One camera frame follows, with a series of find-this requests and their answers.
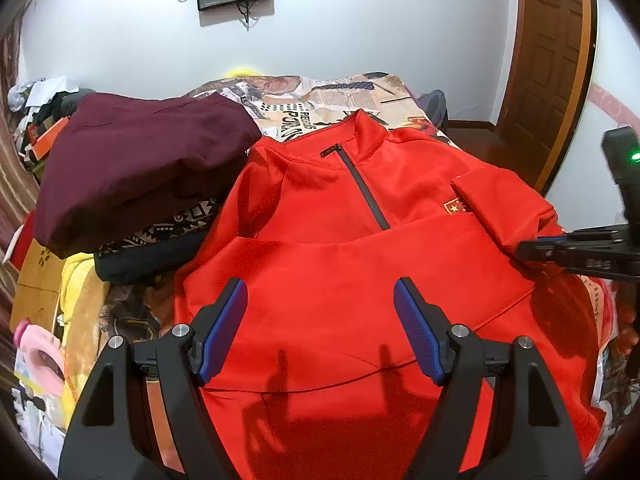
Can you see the yellow round object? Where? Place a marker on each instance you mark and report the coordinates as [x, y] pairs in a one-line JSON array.
[[242, 73]]

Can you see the yellow garment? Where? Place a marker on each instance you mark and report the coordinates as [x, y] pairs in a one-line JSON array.
[[82, 280]]

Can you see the yellow cardboard box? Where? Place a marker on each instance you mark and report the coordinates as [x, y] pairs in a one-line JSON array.
[[35, 280]]

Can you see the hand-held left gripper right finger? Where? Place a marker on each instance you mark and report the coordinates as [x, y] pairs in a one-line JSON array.
[[417, 330]]

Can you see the brown wooden door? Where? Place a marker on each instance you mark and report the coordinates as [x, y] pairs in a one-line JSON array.
[[550, 70]]

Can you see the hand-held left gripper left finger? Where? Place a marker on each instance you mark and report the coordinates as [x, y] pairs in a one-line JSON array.
[[227, 330]]

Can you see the pile of mixed clutter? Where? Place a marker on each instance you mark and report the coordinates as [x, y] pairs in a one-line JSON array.
[[45, 105]]

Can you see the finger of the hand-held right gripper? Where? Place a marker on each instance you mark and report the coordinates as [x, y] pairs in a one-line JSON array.
[[575, 250]]

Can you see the black patterned garment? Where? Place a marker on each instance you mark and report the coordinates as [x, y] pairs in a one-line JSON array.
[[150, 257]]

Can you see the dark blue cloth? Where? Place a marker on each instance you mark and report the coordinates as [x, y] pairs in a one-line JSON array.
[[434, 107]]

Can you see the printed bedsheet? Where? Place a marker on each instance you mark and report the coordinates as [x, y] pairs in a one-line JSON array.
[[320, 95]]

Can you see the maroon garment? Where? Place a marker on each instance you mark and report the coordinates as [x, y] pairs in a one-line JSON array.
[[140, 160]]

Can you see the pink round toy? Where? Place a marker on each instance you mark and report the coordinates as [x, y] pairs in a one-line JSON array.
[[42, 360]]

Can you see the wooden nightstand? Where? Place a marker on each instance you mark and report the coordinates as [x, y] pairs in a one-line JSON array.
[[490, 145]]

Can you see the red zip-neck jacket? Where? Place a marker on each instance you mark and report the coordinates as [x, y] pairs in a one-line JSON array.
[[325, 285]]

